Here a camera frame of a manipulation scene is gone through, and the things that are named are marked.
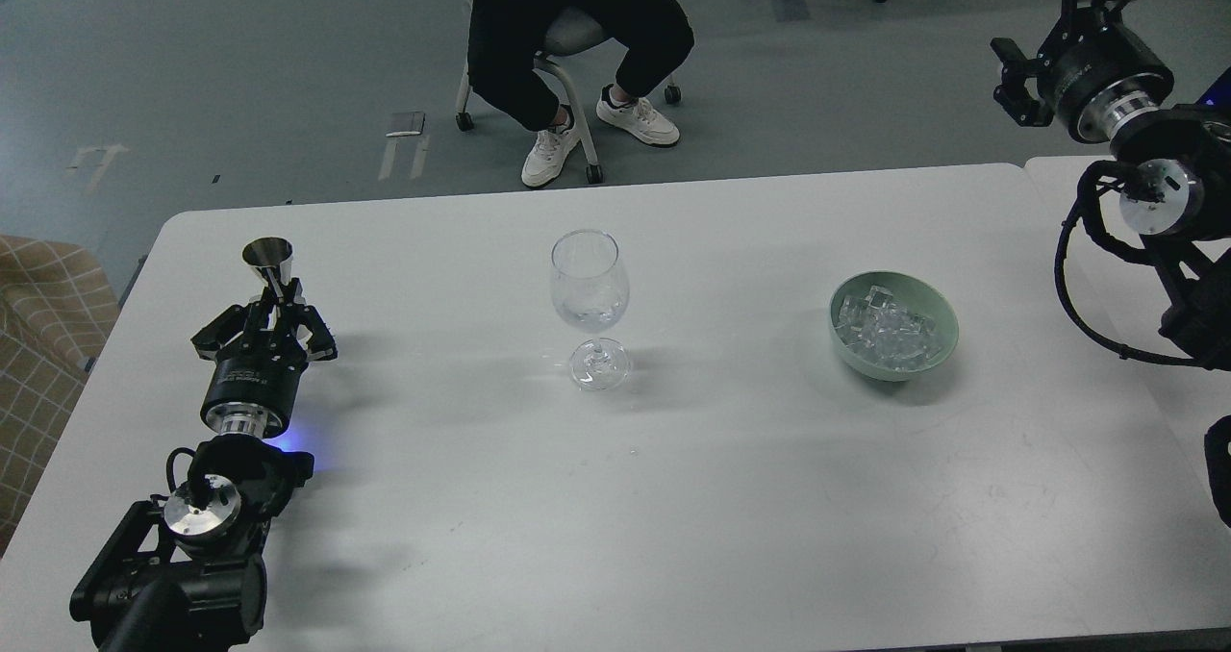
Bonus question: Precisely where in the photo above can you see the clear wine glass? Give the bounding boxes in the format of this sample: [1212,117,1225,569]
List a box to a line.
[549,230,633,390]

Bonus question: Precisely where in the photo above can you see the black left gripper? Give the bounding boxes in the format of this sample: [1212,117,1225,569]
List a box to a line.
[190,280,339,437]

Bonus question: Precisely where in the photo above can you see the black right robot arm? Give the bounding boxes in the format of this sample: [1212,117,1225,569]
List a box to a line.
[991,0,1230,372]

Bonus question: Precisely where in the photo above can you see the steel double jigger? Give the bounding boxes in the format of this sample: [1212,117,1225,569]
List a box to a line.
[241,237,302,335]

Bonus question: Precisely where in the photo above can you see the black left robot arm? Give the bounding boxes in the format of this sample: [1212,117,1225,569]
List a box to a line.
[69,274,336,651]

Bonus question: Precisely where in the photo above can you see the grey wheeled chair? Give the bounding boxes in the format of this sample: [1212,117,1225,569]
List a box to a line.
[454,0,682,185]

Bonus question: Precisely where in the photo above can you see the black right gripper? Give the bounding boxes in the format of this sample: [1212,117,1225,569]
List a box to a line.
[991,0,1174,144]

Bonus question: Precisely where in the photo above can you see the clear ice cubes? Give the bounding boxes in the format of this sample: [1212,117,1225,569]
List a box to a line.
[835,285,942,372]

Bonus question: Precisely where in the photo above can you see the seated person in black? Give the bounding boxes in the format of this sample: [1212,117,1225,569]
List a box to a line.
[415,0,696,188]

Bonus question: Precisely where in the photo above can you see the green bowl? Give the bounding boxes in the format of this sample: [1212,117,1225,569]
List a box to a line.
[826,269,959,383]

